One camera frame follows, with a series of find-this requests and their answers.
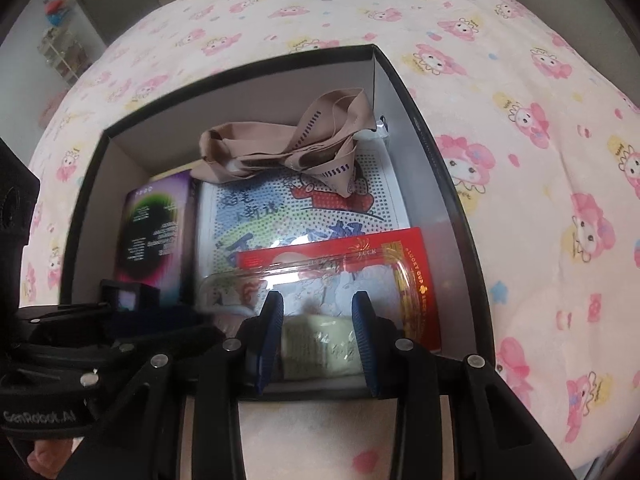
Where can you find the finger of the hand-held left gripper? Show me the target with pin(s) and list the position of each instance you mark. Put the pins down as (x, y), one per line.
(150, 319)
(190, 337)

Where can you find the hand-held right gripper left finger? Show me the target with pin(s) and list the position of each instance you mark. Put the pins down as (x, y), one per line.
(270, 340)

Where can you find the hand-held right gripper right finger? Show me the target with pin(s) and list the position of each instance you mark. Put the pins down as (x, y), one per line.
(362, 345)

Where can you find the black display frame case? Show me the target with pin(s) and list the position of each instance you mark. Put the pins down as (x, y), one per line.
(145, 295)

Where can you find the pale printed packet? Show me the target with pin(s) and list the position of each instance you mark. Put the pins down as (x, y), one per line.
(320, 347)

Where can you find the black box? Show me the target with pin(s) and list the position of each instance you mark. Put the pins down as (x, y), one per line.
(150, 135)

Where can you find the beige pink cloth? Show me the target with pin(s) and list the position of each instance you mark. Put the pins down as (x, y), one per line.
(250, 145)

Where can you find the person's left hand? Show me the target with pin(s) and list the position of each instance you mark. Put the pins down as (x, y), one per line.
(50, 457)

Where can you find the red packet with clear blister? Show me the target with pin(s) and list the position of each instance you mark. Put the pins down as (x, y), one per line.
(410, 280)

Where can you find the purple box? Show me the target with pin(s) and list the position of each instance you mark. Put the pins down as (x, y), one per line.
(150, 230)

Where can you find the dotted picture sheet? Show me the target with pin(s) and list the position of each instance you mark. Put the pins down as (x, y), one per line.
(260, 220)

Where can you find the white shelf with jars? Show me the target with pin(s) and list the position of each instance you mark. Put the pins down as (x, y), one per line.
(70, 55)

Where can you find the pink printed blanket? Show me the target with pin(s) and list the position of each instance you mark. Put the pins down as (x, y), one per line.
(525, 110)

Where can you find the red and blue toy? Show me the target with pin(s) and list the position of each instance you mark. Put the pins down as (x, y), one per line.
(57, 12)

